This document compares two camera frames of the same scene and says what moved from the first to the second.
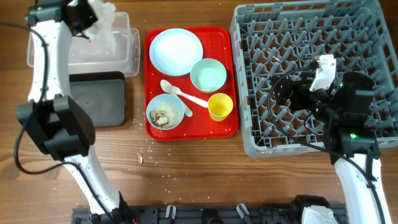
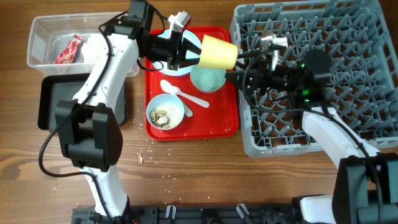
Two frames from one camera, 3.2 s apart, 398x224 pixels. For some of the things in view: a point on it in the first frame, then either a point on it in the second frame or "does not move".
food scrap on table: (140, 158) does not move
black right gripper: (288, 93) → (259, 74)
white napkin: (101, 34) → (96, 49)
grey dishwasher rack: (268, 39) does not move
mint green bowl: (208, 75) does not move
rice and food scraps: (165, 116) does not move
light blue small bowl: (165, 111) does not move
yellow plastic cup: (219, 105) → (217, 53)
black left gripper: (92, 18) → (174, 60)
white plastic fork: (177, 91) does not move
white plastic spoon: (187, 110) does not move
